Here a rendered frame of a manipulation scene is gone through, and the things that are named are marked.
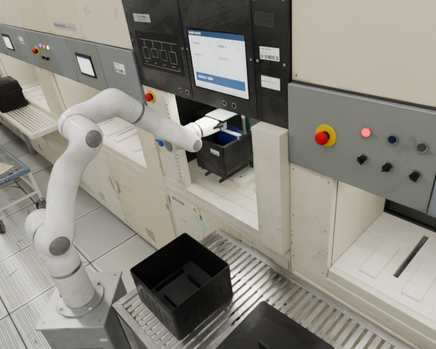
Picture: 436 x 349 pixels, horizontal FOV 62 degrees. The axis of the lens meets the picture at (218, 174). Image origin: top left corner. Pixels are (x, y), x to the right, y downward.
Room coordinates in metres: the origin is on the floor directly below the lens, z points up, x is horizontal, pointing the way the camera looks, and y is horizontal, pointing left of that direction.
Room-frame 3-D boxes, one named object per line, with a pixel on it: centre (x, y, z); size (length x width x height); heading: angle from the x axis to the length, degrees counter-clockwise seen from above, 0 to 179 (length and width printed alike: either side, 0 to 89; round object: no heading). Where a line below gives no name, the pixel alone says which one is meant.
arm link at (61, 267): (1.06, 0.66, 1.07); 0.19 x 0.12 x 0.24; 38
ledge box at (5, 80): (3.51, 1.93, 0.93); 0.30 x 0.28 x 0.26; 36
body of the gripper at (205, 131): (1.51, 0.03, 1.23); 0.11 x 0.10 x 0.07; 129
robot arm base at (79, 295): (1.03, 0.64, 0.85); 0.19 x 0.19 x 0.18
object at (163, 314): (0.96, 0.19, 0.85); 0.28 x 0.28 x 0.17; 38
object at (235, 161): (1.58, -0.05, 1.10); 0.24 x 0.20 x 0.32; 39
